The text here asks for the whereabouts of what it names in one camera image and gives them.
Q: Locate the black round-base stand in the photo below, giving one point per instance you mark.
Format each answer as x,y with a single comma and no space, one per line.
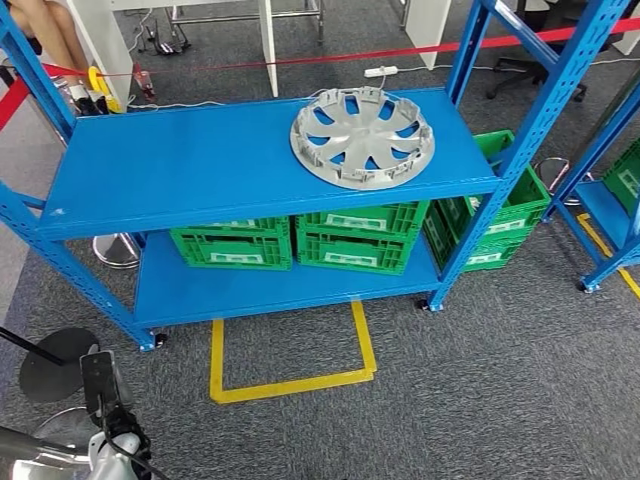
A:
60,371

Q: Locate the white desk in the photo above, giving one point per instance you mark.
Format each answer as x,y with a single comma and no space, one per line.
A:
105,46
427,30

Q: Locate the blue metal shelf rack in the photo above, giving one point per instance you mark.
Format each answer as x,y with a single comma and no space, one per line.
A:
607,212
200,166

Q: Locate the steel table frame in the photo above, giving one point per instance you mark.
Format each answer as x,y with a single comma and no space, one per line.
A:
320,26

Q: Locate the silver wheel cover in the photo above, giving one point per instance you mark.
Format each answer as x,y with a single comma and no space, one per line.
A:
362,139

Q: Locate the chrome round stool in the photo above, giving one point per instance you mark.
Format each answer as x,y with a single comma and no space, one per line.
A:
560,173

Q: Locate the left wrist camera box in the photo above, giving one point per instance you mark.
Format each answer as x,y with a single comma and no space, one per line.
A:
97,381

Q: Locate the person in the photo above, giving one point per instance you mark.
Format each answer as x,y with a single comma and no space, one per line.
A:
55,33

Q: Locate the black office chair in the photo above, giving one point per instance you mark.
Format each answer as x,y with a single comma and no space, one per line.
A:
515,66

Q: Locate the long red barrier belt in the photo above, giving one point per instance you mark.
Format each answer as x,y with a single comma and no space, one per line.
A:
400,52

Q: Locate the white power strip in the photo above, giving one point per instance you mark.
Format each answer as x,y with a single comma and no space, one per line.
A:
380,71

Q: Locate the yellow floor tape square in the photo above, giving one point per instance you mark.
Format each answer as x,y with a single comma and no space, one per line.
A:
595,236

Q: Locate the black camera bracket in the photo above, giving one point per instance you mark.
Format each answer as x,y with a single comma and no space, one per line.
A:
125,427

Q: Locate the red drink bottle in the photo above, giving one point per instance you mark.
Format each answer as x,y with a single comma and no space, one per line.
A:
144,83

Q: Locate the yellow umbrella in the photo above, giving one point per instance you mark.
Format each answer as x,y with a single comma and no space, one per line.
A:
95,78

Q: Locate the short red barrier belt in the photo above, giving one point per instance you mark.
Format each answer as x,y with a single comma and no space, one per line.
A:
12,102

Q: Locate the silver round-base stand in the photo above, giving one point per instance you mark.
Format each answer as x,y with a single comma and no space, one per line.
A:
45,445

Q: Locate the black barrier post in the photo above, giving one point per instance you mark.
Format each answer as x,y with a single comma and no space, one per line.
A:
116,252

